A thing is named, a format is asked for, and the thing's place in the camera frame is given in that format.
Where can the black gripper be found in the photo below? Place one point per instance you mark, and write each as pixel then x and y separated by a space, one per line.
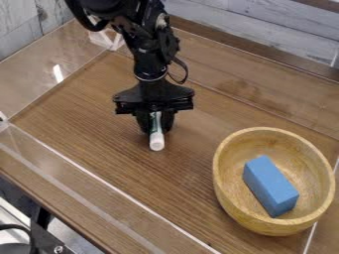
pixel 152 96

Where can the green Expo marker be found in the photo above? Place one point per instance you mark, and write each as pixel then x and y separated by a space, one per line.
pixel 156 136

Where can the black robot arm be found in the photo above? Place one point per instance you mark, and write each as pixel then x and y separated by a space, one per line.
pixel 143 24

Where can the brown wooden bowl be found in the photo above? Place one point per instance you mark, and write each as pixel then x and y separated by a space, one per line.
pixel 303 165

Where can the blue foam block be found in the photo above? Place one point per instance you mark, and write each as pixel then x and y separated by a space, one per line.
pixel 273 189

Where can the black metal table leg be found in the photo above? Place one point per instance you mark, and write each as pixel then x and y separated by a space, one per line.
pixel 44 218

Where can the clear acrylic corner bracket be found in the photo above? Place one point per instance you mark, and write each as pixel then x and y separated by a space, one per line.
pixel 107 38

